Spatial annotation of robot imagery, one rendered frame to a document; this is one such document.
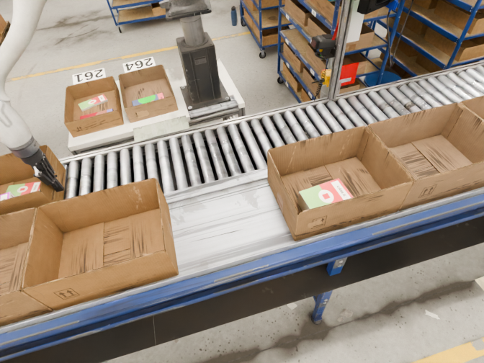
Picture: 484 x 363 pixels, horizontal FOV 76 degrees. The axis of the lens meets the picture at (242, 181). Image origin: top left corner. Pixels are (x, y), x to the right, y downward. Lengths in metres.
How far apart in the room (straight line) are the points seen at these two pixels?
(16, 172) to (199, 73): 1.02
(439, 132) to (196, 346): 1.58
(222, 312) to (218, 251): 0.29
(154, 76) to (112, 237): 1.25
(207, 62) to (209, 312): 1.23
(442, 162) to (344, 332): 1.02
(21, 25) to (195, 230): 0.86
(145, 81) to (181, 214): 1.21
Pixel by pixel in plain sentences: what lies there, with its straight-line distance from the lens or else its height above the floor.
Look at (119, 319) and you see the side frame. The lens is 1.17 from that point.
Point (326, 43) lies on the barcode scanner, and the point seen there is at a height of 1.07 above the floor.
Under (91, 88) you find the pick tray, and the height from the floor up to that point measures 0.80.
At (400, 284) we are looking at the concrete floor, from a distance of 2.11.
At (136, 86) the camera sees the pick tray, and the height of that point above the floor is 0.76.
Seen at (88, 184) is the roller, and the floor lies 0.74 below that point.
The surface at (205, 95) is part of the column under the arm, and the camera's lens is 1.86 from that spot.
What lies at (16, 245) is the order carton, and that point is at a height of 0.89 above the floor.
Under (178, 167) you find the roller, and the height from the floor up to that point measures 0.75.
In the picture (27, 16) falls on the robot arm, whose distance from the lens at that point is 1.29.
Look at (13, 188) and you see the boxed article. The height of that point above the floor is 0.77.
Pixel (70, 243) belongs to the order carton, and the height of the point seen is 0.89.
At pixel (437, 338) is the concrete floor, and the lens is 2.07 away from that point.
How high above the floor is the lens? 1.82
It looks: 50 degrees down
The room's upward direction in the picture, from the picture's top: 6 degrees counter-clockwise
